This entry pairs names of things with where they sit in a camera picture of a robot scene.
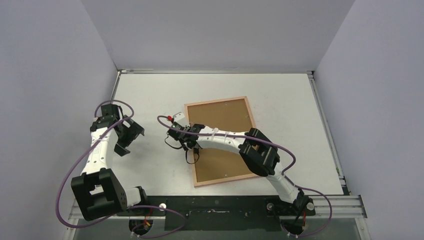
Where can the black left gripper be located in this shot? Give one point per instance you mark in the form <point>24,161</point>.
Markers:
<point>134,131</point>

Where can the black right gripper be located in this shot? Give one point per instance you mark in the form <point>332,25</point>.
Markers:
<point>185,138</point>

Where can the brown cardboard backing board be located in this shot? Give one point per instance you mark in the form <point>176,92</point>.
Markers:
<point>218,116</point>

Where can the pink wooden picture frame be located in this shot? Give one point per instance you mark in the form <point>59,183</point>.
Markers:
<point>225,180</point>

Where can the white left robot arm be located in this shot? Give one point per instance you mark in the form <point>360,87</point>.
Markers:
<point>97,190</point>

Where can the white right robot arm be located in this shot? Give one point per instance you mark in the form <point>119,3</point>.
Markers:
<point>258,153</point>

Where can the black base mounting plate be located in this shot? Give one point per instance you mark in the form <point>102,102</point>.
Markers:
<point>234,213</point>

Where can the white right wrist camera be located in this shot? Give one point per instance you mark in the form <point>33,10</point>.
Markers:
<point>179,118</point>

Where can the aluminium front rail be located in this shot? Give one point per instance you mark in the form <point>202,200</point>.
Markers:
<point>337,206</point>

